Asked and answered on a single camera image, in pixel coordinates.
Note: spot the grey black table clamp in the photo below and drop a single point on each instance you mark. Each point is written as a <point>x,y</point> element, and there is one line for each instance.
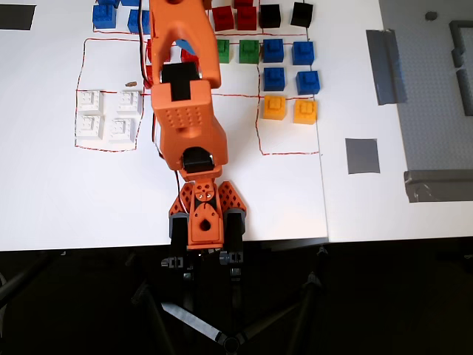
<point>233,229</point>
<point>178,233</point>

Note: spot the red stepped lego block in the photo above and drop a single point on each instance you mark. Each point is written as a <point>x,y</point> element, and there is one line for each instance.
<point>222,18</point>
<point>148,77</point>
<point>190,57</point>
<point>242,3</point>
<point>247,18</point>

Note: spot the wrinkled grey tape strip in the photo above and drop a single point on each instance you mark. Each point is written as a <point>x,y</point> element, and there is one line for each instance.
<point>438,185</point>

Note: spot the long grey tape strip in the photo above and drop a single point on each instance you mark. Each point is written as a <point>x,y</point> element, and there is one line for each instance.
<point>386,66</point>

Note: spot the grey lego bar piece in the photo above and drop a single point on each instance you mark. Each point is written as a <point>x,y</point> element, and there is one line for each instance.
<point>465,92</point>

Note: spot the square grey tape marker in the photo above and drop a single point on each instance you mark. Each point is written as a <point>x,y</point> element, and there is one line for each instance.
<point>362,155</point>

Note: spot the black tape patch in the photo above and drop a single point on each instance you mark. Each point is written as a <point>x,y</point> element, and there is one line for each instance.
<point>16,16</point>

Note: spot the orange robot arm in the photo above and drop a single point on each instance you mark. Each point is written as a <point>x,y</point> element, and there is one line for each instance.
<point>188,118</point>

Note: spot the yellow stepped lego block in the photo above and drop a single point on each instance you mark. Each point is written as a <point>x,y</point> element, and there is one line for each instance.
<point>305,111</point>
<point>274,108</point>

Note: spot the green stepped lego block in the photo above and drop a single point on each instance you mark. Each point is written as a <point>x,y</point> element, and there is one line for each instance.
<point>224,51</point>
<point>249,51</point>

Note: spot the black stepped lego block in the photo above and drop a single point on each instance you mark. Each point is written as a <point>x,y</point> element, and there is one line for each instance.
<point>269,15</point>
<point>301,15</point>

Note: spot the small brown crumb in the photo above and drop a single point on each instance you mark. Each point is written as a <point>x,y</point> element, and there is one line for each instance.
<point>130,84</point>

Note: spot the grey lego frame piece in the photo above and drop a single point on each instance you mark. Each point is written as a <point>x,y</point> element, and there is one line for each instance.
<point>457,57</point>

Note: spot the grey lego baseplate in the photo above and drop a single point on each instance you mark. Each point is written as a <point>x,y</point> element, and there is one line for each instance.
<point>425,111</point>

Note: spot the small grey lego piece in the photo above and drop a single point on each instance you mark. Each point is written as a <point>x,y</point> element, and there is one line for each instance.
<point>430,16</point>

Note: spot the white stepped lego block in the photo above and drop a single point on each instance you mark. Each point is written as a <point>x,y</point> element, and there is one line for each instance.
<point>129,103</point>
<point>88,126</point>
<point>121,130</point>
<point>89,101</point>

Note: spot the blue stepped lego block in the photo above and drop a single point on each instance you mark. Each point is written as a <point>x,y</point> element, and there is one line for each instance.
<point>129,2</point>
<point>307,82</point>
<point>274,78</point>
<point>105,17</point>
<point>108,2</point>
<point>135,22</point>
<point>273,51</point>
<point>303,53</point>

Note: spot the black camera tripod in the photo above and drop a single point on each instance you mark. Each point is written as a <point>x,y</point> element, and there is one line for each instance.
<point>231,342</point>

